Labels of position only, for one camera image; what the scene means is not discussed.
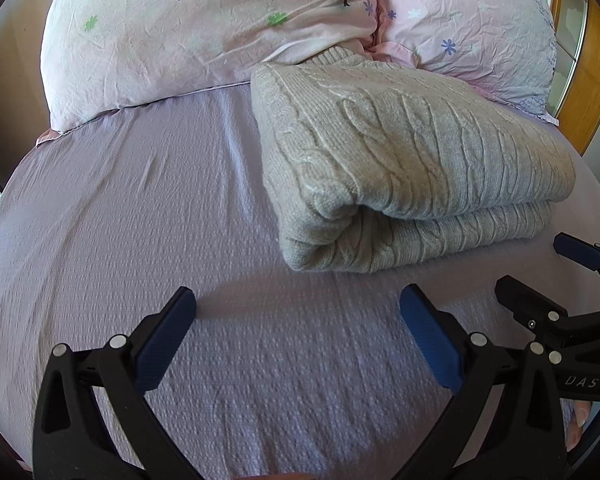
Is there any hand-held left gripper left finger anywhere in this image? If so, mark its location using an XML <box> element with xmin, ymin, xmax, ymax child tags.
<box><xmin>32</xmin><ymin>286</ymin><xmax>201</xmax><ymax>480</ymax></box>

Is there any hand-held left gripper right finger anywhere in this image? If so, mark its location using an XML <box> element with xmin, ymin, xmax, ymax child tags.
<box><xmin>395</xmin><ymin>284</ymin><xmax>568</xmax><ymax>480</ymax></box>

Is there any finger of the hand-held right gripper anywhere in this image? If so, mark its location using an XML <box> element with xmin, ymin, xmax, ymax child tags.
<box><xmin>495</xmin><ymin>275</ymin><xmax>573</xmax><ymax>337</ymax></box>
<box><xmin>552</xmin><ymin>232</ymin><xmax>600</xmax><ymax>293</ymax></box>

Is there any grey cable-knit sweater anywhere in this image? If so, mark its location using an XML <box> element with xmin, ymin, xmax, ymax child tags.
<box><xmin>250</xmin><ymin>46</ymin><xmax>578</xmax><ymax>275</ymax></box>

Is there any person's right hand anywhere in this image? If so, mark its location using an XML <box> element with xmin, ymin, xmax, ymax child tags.
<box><xmin>564</xmin><ymin>402</ymin><xmax>590</xmax><ymax>452</ymax></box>

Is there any lilac textured bed sheet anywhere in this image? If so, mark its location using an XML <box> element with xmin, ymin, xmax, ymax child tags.
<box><xmin>0</xmin><ymin>77</ymin><xmax>600</xmax><ymax>480</ymax></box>

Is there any wooden headboard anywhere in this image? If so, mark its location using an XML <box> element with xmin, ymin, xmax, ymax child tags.
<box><xmin>550</xmin><ymin>0</ymin><xmax>600</xmax><ymax>157</ymax></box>

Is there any pink floral pillow with tree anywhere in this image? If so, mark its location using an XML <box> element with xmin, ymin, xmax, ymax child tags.
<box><xmin>40</xmin><ymin>0</ymin><xmax>382</xmax><ymax>133</ymax></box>

